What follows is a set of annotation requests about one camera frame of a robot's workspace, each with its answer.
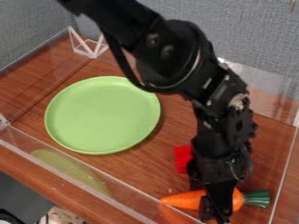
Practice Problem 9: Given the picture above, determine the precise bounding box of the clear acrylic enclosure wall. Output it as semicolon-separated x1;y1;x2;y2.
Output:
0;31;299;224

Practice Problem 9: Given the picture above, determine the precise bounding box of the green plastic plate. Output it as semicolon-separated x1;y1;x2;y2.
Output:
44;76;162;155

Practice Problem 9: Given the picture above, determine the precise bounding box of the red toy pepper block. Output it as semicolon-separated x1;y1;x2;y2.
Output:
174;145;192;173

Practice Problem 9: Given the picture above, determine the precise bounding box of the clear acrylic corner bracket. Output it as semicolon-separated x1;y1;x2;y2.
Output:
68;26;108;59

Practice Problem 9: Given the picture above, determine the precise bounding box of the orange toy carrot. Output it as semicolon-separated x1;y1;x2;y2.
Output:
160;188;271;212

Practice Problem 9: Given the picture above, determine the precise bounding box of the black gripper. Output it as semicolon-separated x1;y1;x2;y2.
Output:
187;143;254;224

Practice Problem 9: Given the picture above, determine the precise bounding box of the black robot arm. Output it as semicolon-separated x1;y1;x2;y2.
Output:
56;0;258;224

